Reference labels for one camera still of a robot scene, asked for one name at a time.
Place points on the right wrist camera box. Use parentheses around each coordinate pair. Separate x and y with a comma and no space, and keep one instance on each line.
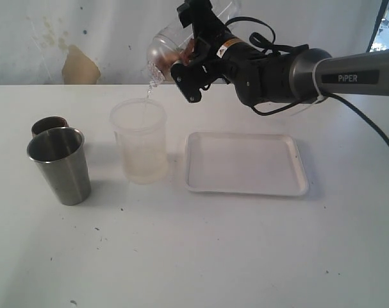
(189,79)

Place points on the translucent plastic deli container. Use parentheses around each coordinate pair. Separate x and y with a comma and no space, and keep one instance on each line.
(139,127)

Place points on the brown wooden cup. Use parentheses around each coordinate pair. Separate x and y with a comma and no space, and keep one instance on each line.
(48,123)

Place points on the clear plastic shaker body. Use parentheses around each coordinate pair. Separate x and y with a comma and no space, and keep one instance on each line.
(210,28)

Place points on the white plastic tray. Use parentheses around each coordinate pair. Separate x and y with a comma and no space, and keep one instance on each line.
(244,163)

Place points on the stainless steel cup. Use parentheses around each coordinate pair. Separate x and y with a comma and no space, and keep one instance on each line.
(60,157)

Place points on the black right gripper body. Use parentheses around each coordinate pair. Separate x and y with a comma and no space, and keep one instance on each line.
(213,69)

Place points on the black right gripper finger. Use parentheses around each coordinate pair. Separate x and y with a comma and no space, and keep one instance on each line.
(186,12)

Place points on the clear plastic shaker lid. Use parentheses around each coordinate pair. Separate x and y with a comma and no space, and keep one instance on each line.
(167,47)

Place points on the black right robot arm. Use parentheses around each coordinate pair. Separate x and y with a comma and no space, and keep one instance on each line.
(263,71)

